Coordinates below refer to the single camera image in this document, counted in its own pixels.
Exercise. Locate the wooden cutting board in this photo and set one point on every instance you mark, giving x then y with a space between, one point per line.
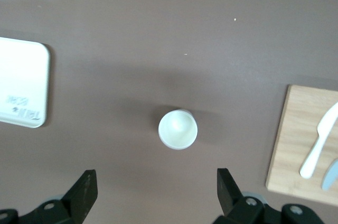
293 134

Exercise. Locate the white plastic knife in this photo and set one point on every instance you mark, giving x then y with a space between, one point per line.
320 134

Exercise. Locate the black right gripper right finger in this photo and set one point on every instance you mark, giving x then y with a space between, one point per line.
227 195

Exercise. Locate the white plastic cup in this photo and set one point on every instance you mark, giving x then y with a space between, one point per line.
178 132

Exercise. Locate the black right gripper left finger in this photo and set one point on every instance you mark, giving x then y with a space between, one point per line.
84 195

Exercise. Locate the grey plastic knife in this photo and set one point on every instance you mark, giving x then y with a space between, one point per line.
331 176

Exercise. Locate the white tray with bear print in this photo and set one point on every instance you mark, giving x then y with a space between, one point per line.
23 81

